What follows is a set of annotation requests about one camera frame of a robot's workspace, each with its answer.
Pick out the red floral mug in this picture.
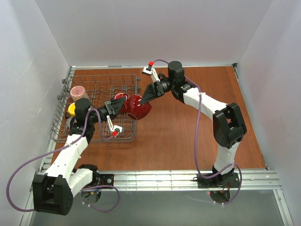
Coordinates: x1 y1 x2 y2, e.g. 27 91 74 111
119 94 152 120

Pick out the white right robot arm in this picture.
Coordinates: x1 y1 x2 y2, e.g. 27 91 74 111
140 61 247 186

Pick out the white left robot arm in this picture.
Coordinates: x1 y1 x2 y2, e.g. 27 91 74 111
32 97 126 216

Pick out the plain red mug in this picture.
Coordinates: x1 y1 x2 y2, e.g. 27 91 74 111
114 93 129 100

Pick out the pink ghost pattern cup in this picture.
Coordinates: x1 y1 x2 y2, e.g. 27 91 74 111
70 86 89 102

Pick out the yellow cup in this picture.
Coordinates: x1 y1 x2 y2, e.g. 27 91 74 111
67 102 76 117

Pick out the clear glass cup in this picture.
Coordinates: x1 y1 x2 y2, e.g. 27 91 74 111
66 117 73 128

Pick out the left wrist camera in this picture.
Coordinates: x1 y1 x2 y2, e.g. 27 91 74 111
106 115 123 137

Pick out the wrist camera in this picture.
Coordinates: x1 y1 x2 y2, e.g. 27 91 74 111
106 115 123 137
142 61 160 82

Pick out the grey wire dish rack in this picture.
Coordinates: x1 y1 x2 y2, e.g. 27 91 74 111
50 73 142 143

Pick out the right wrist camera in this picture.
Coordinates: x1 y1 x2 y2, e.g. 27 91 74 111
142 61 160 82

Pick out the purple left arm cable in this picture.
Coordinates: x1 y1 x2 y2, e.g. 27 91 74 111
6 108 120 212

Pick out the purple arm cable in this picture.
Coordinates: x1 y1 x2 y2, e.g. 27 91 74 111
6 108 120 212
152 59 241 205

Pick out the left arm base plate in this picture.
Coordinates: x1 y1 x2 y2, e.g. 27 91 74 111
84 174 115 188

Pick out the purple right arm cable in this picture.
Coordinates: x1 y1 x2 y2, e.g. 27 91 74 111
152 59 241 205

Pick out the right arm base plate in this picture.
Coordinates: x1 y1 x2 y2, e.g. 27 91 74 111
192 172 240 188

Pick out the aluminium mounting rail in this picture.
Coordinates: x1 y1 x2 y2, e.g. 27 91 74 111
30 169 283 193

